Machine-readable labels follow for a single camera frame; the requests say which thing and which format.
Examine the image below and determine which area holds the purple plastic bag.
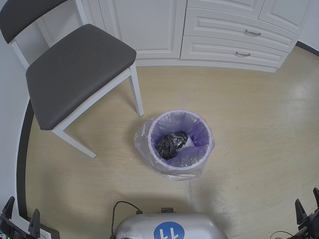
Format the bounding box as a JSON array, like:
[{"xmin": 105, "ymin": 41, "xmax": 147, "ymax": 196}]
[{"xmin": 135, "ymin": 109, "xmax": 215, "ymax": 182}]

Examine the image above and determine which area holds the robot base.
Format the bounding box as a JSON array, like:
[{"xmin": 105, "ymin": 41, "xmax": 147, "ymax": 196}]
[{"xmin": 116, "ymin": 207, "xmax": 227, "ymax": 239}]

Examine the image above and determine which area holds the crumpled black plastic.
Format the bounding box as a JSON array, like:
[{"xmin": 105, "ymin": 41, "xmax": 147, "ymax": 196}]
[{"xmin": 156, "ymin": 131, "xmax": 188, "ymax": 159}]

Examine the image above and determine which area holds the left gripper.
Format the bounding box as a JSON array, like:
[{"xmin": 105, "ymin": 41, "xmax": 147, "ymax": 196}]
[{"xmin": 0, "ymin": 196, "xmax": 40, "ymax": 239}]

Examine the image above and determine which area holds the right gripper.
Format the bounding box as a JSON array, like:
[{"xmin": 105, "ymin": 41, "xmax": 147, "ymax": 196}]
[{"xmin": 295, "ymin": 187, "xmax": 319, "ymax": 233}]

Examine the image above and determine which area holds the grey cushioned white chair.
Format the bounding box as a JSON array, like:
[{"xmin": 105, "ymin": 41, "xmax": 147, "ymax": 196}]
[{"xmin": 0, "ymin": 0, "xmax": 145, "ymax": 159}]

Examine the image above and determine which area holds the white trash bin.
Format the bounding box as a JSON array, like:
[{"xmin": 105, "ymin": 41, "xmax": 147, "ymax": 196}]
[{"xmin": 149, "ymin": 110, "xmax": 213, "ymax": 177}]

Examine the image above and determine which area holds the black cable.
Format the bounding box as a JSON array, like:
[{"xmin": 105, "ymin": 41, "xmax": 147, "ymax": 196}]
[
  {"xmin": 271, "ymin": 231, "xmax": 299, "ymax": 239},
  {"xmin": 111, "ymin": 201, "xmax": 143, "ymax": 239}
]

